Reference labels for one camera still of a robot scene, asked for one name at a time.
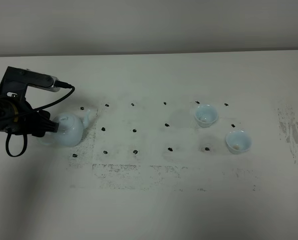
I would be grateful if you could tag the far light blue teacup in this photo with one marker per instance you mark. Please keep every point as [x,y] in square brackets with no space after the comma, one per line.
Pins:
[205,115]

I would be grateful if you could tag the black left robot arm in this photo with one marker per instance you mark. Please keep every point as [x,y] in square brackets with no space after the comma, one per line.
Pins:
[16,114]

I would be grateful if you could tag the light blue porcelain teapot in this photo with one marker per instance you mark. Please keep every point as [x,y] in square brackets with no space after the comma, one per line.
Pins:
[70,130]

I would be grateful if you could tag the grey wrist depth camera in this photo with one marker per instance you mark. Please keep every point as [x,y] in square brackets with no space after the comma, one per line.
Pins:
[42,81]

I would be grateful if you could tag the light blue teacup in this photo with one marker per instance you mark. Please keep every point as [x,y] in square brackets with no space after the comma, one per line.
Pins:
[205,115]
[238,142]

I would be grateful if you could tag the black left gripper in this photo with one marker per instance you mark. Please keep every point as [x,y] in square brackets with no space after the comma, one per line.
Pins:
[16,114]

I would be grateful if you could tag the near light blue teacup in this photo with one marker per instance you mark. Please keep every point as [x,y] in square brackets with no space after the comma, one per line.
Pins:
[238,142]

